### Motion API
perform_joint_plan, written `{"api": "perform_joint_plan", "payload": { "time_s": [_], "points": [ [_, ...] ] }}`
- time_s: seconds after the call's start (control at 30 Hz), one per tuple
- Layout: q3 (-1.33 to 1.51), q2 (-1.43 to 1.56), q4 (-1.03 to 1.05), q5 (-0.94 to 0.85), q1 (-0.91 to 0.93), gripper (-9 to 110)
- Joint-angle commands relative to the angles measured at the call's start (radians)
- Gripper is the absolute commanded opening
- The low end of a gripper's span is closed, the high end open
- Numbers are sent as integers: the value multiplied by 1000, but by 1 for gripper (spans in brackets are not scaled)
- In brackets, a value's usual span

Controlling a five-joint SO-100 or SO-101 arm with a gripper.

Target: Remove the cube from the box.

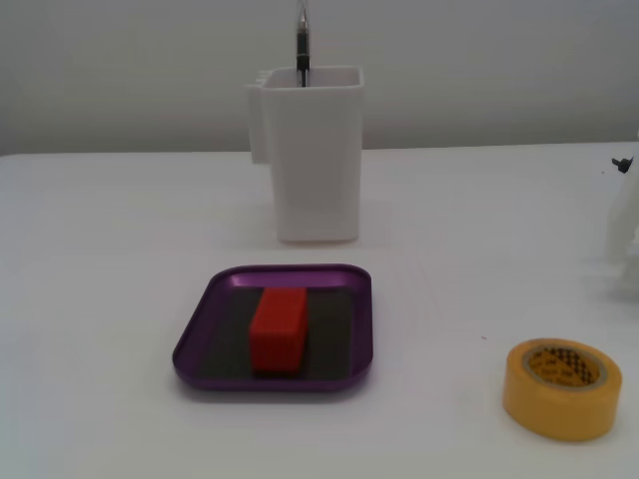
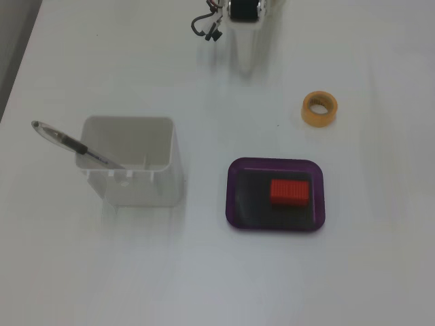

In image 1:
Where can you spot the red cube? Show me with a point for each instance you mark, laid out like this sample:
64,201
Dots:
277,329

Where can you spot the yellow tape roll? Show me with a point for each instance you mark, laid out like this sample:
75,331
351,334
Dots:
559,399

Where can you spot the white plastic pen holder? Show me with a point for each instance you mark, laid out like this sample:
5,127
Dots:
317,164

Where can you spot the clear ballpoint pen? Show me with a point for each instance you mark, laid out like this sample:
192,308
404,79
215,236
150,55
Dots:
302,50

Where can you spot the purple metal tray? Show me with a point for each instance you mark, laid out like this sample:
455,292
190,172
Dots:
199,344

